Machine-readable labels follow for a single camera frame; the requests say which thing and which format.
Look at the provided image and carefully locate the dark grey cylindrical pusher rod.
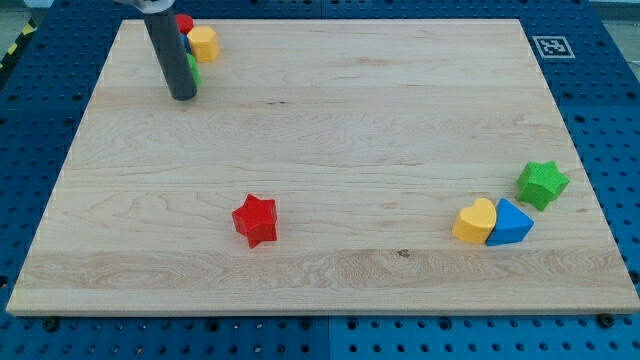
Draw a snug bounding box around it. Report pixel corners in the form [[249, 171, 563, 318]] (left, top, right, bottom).
[[143, 5, 197, 101]]

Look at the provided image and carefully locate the silver rod mount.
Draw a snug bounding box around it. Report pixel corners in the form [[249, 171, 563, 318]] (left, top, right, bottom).
[[115, 0, 175, 15]]

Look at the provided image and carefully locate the red wooden star block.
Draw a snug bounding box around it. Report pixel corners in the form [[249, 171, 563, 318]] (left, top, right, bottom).
[[232, 194, 277, 249]]

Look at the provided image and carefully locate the green wooden star block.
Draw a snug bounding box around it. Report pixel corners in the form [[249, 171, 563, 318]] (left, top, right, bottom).
[[516, 161, 570, 211]]

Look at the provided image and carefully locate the red wooden round block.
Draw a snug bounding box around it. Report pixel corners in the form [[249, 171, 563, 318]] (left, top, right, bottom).
[[175, 13, 194, 35]]

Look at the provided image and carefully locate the yellow wooden hexagon block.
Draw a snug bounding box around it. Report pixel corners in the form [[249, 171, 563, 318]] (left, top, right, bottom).
[[187, 26, 221, 63]]

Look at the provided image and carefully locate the yellow black hazard tape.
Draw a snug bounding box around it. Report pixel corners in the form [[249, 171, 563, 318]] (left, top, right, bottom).
[[1, 19, 38, 71]]

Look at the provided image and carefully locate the light wooden board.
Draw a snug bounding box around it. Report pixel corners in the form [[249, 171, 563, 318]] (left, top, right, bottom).
[[7, 19, 639, 317]]

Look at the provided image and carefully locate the yellow wooden heart block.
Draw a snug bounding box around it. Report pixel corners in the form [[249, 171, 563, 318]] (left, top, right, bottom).
[[452, 198, 497, 245]]

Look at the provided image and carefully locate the white fiducial marker tag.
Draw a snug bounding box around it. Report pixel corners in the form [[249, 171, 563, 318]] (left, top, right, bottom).
[[532, 35, 575, 59]]

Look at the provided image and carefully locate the blue wooden triangle block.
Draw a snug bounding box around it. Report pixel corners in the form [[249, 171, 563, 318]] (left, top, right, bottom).
[[486, 198, 535, 246]]

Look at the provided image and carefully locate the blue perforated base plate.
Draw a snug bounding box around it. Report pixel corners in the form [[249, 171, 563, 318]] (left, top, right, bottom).
[[1, 0, 639, 359]]

